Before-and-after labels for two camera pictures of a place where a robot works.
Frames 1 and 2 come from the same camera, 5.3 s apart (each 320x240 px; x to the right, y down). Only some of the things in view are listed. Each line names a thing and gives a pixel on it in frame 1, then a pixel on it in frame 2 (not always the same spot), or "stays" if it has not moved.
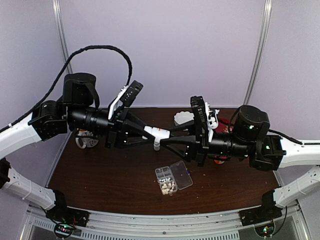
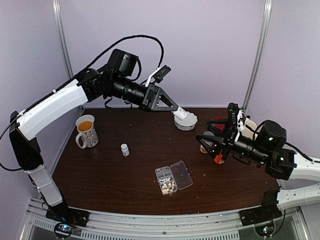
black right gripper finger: x=182 y=127 → x=220 y=127
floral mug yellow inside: x=83 y=142 stays
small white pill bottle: x=156 y=146 → x=180 y=113
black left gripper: x=115 y=129 → x=153 y=93
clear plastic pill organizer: x=171 y=178 stays
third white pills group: x=165 y=180 stays
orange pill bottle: x=218 y=161 stays
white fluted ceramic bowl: x=183 y=117 stays
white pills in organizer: x=165 y=191 stays
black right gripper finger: x=181 y=145 → x=213 y=144
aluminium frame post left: x=58 y=13 stays
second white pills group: x=165 y=186 stays
